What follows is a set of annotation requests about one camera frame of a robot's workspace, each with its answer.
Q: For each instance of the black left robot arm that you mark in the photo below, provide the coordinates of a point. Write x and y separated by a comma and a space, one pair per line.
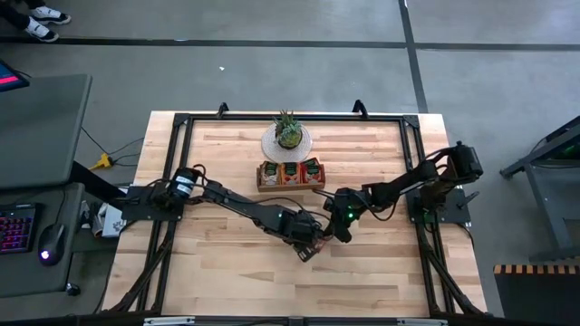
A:
254, 210

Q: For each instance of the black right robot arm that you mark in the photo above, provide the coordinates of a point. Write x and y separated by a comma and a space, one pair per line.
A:
417, 181

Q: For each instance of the yellow power plug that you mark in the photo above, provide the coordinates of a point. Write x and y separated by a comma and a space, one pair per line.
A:
105, 161

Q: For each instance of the orange peach tea packet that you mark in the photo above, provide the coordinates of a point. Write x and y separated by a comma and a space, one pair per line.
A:
290, 173

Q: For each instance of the wooden three-compartment tray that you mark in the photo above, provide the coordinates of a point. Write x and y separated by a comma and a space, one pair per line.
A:
290, 186

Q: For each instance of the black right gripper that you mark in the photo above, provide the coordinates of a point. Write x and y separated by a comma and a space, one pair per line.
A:
344, 208

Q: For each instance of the white cardboard box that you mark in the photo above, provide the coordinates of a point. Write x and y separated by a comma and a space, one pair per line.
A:
111, 224

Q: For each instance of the backlit black keyboard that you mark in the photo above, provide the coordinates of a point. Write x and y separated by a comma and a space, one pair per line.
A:
16, 228

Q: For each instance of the black mat with striped edge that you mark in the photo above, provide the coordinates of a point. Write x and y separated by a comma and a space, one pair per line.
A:
539, 299

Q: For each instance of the white woven round mat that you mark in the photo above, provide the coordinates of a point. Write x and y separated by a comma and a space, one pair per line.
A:
272, 151

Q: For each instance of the grey metal bracket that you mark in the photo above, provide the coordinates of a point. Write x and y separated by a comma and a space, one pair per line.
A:
421, 322
167, 321

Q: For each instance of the dark grey desk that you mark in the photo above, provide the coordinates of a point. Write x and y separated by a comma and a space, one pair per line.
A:
41, 131

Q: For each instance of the succulent plant in black pot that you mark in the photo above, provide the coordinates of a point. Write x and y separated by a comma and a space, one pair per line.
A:
288, 135

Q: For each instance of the screen with red stripe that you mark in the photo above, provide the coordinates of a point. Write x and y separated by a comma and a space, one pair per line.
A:
10, 79

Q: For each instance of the black metal cart frame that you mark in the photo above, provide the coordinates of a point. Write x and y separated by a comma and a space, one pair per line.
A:
545, 208

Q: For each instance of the black computer mouse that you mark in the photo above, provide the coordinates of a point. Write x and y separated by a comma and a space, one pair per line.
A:
51, 244

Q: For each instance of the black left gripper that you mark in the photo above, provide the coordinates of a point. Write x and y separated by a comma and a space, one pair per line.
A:
306, 235

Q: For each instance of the red strawberry tea packet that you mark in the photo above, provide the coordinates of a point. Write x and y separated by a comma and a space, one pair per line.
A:
321, 244
312, 169

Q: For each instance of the person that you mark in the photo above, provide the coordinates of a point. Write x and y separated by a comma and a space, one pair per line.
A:
45, 13

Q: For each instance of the black frame clamp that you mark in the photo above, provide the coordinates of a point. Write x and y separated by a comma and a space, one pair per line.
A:
222, 109
360, 108

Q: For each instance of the black desk foot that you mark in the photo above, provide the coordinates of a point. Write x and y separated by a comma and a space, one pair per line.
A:
72, 289

